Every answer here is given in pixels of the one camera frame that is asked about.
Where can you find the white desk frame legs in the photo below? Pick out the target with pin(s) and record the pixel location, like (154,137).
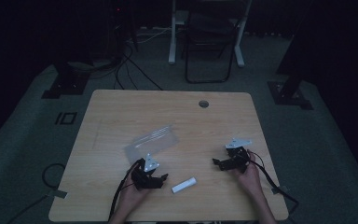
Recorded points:
(175,37)

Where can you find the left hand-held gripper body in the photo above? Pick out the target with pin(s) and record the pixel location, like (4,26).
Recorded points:
(143,180)

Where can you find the person's left hand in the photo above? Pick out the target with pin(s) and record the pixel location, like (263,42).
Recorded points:
(130,196)

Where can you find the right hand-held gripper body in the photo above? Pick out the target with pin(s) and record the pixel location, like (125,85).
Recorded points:
(238,157)

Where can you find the grey tape piece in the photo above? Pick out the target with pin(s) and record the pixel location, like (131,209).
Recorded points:
(57,193)
(279,189)

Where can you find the person's right hand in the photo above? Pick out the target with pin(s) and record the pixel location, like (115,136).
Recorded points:
(250,182)

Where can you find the black folding chair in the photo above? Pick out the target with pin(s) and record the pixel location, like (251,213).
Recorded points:
(209,46)

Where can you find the white cylindrical tube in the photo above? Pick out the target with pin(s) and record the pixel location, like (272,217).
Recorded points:
(184,185)

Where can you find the clear plastic zip bag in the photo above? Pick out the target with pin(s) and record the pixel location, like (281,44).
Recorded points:
(154,143)

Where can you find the black stand base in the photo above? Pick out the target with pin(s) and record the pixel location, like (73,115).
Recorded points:
(289,93)
(66,82)

